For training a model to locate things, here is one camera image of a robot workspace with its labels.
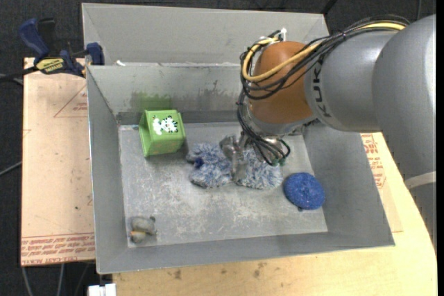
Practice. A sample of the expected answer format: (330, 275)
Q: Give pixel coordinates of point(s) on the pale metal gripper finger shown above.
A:
(239, 168)
(229, 145)

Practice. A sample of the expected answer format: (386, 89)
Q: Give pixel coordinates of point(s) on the blue and white fluffy cloth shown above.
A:
(211, 170)

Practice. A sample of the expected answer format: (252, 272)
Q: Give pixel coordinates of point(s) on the grey metal bin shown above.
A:
(208, 211)

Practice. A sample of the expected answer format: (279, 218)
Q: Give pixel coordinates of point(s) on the blue round sponge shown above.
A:
(304, 191)

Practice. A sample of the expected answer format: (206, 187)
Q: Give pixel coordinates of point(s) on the green box with tiger print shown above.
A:
(161, 135)

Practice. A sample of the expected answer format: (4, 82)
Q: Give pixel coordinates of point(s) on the grey toy animal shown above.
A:
(141, 227)

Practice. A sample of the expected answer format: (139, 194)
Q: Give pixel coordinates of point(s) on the brown cardboard board, red print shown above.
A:
(55, 166)

